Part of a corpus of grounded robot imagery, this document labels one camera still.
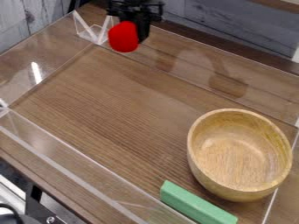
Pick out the green foam block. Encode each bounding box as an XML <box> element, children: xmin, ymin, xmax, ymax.
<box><xmin>160</xmin><ymin>180</ymin><xmax>239</xmax><ymax>224</ymax></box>

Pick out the clear acrylic corner bracket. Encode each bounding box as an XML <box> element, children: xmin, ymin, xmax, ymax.
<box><xmin>72</xmin><ymin>11</ymin><xmax>115</xmax><ymax>46</ymax></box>

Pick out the red plush strawberry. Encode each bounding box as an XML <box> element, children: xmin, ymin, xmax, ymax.
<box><xmin>107</xmin><ymin>21</ymin><xmax>139</xmax><ymax>53</ymax></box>

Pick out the black metal frame bracket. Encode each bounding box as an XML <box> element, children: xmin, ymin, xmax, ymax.
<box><xmin>24</xmin><ymin>185</ymin><xmax>67</xmax><ymax>224</ymax></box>

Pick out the clear acrylic front wall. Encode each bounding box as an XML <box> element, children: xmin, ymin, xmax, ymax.
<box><xmin>0</xmin><ymin>100</ymin><xmax>193</xmax><ymax>224</ymax></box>

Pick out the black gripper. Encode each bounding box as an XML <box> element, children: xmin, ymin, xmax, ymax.
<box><xmin>107</xmin><ymin>0</ymin><xmax>164</xmax><ymax>43</ymax></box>

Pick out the wooden bowl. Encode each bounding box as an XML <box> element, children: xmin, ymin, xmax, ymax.
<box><xmin>187</xmin><ymin>108</ymin><xmax>294</xmax><ymax>202</ymax></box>

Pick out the black cable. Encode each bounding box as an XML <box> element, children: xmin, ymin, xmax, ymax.
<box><xmin>0</xmin><ymin>203</ymin><xmax>24</xmax><ymax>224</ymax></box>

